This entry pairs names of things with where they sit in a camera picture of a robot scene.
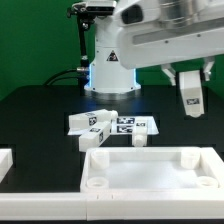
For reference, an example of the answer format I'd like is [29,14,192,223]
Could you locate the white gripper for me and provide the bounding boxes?
[114,0,224,86]

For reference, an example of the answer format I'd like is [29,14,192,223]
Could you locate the white square desk top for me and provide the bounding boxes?
[80,147,224,192]

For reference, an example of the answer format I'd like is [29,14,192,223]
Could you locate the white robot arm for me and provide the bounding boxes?
[84,0,224,98]

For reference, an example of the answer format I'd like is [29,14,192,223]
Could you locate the white marker sheet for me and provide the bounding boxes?
[67,116,160,137]

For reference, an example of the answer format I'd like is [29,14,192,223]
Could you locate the white front fence bar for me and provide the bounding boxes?
[0,190,224,221]

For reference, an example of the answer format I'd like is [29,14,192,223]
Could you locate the white fence bar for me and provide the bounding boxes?
[0,149,13,183]
[0,190,224,221]

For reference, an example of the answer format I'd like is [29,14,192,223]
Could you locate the white left fence bar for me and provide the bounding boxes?
[0,149,13,183]

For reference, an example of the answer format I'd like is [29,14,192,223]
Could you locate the camera on stand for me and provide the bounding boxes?
[72,0,117,15]

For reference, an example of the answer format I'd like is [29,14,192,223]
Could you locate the black cables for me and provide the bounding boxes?
[43,68,84,87]

